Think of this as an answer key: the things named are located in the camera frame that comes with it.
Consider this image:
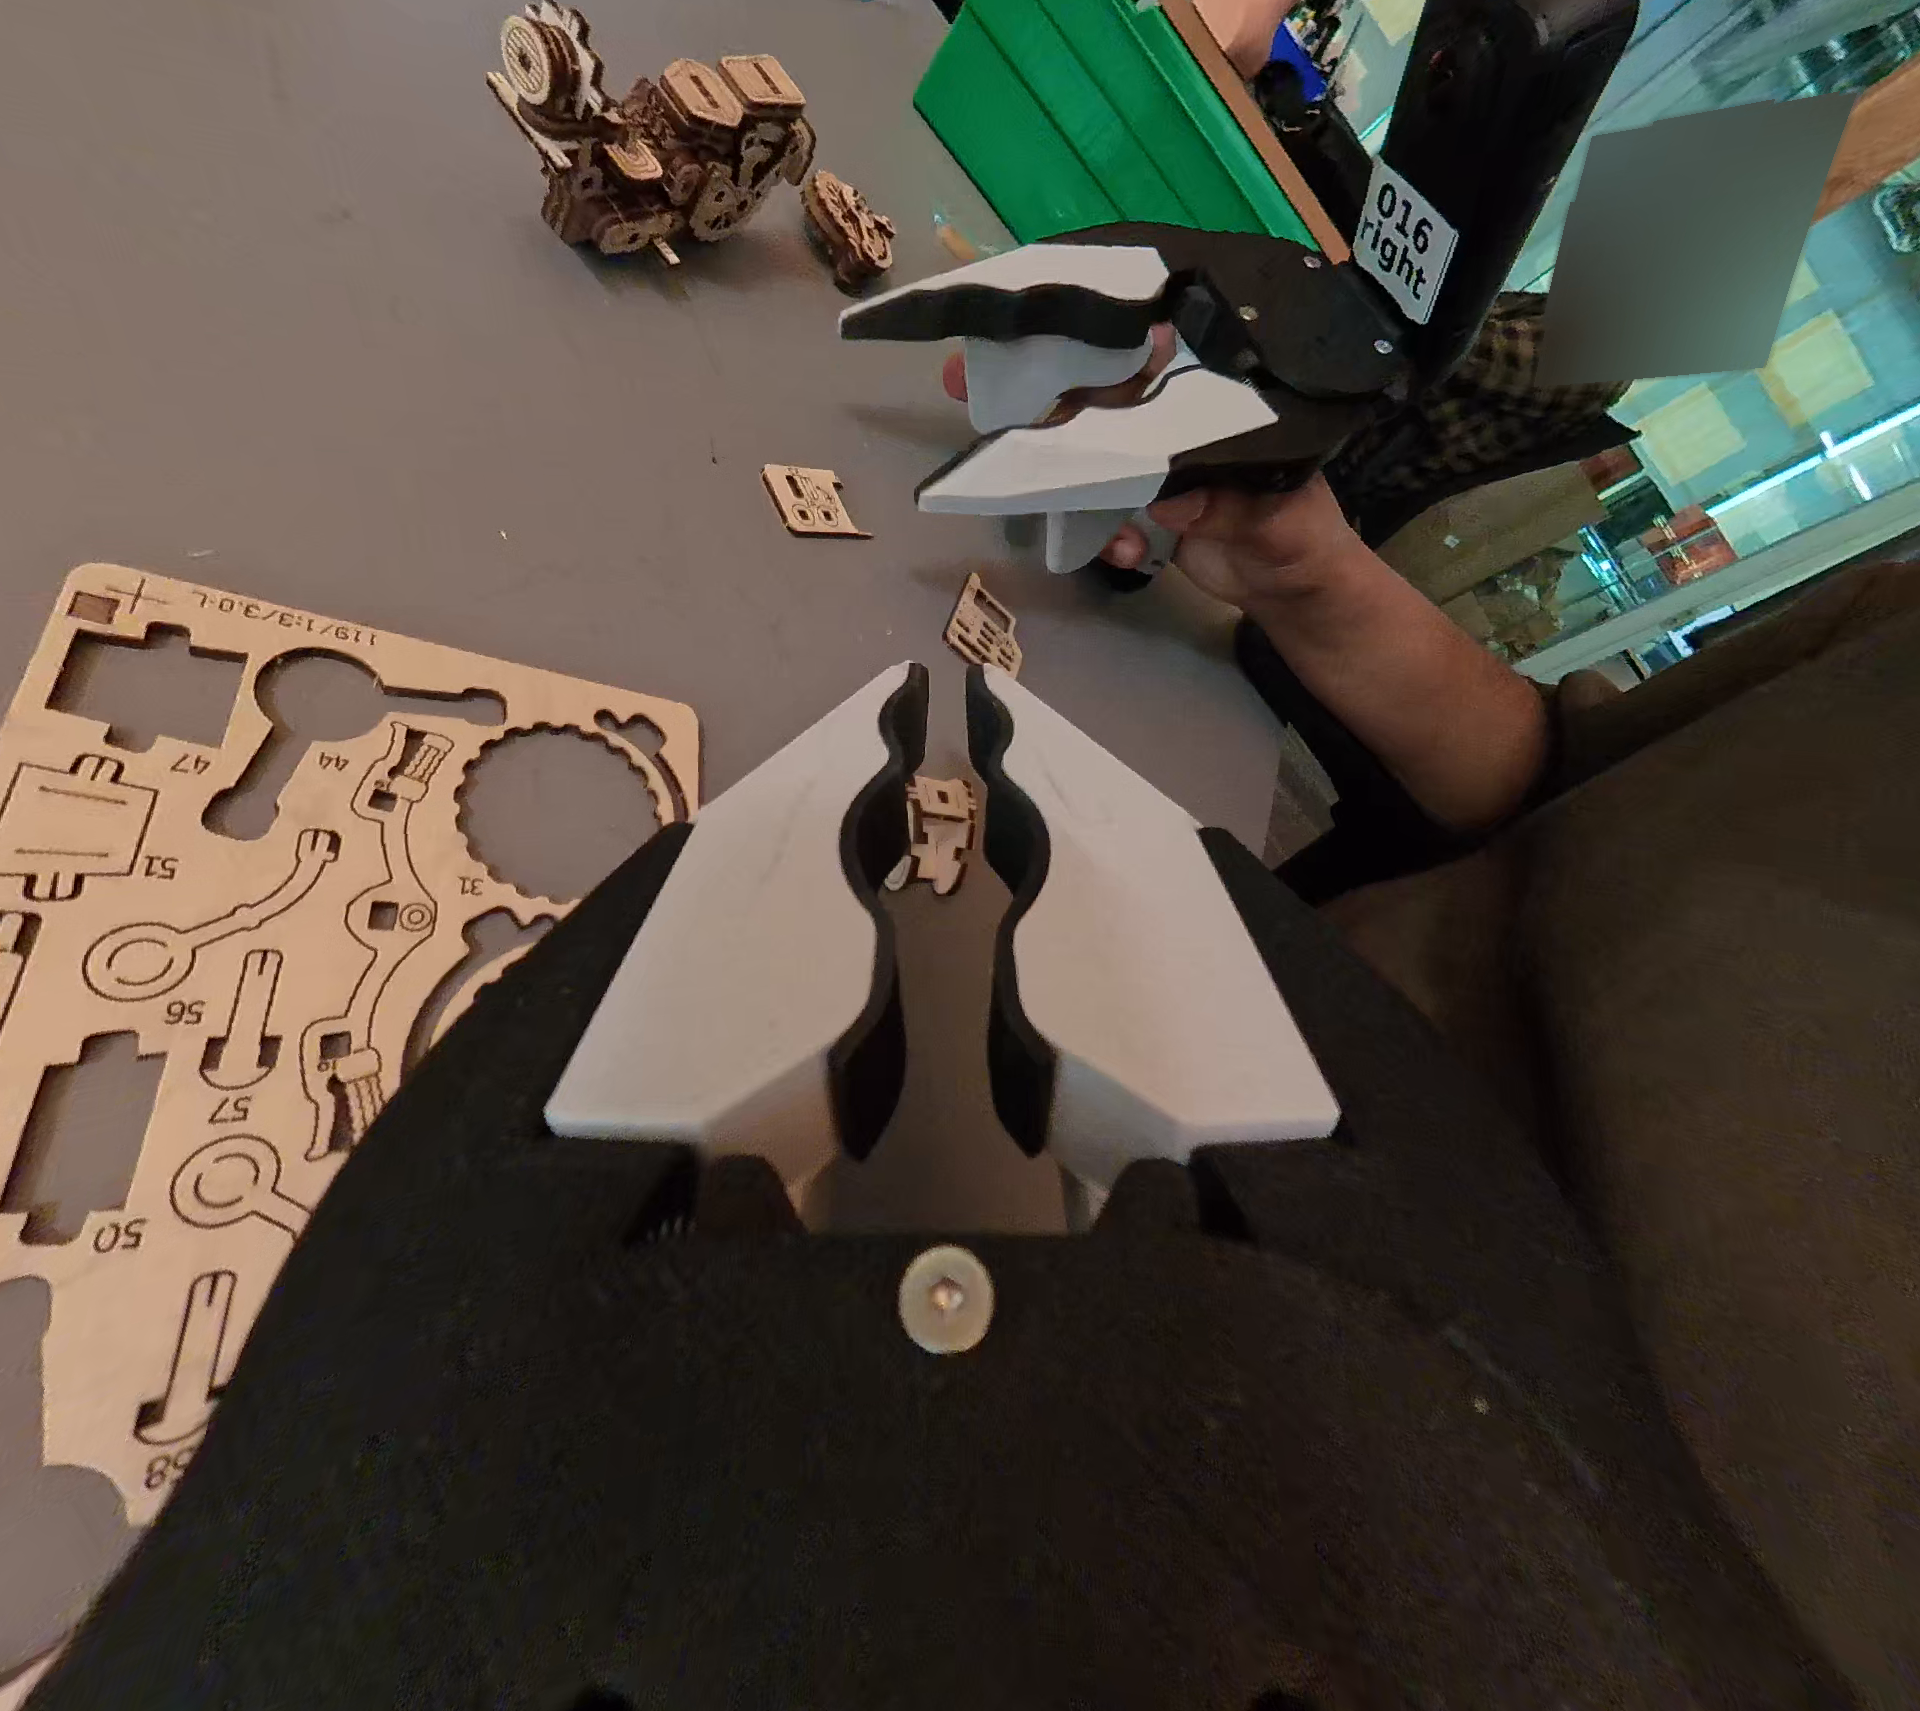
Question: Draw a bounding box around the wide wooden puzzle sheet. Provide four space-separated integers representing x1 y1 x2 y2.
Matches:
0 558 706 1532

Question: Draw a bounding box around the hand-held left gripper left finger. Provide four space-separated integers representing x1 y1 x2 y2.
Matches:
544 660 932 1220

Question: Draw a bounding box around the person's right hand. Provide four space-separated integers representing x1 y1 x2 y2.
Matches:
1097 487 1367 615

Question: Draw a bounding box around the cardboard box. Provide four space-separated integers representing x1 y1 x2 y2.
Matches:
1372 457 1597 620

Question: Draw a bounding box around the wooden puzzle piece with tab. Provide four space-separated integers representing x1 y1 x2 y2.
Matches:
762 462 875 546

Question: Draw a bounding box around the grey desk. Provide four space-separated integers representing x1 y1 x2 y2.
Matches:
0 0 1295 1711

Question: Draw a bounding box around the wooden motorcycle model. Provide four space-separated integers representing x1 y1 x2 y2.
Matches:
484 0 819 270

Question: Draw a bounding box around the wooden wheel assembly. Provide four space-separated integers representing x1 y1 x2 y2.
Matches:
799 168 899 295

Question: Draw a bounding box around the slotted wooden puzzle piece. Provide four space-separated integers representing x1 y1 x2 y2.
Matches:
943 572 1026 682

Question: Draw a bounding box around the wooden beam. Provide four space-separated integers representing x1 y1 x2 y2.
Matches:
1807 59 1920 219

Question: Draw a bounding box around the person's right forearm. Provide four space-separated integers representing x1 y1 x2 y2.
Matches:
1230 561 1550 840

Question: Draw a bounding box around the green plastic bin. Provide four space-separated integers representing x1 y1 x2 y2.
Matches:
912 0 1352 263

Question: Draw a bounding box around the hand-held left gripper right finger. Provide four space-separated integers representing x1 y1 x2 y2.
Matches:
962 663 1339 1193

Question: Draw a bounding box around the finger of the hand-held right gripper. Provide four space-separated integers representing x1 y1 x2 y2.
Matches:
914 375 1281 578
838 244 1177 435

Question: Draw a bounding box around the small wooden puzzle assembly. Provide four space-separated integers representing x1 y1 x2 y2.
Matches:
888 773 984 902

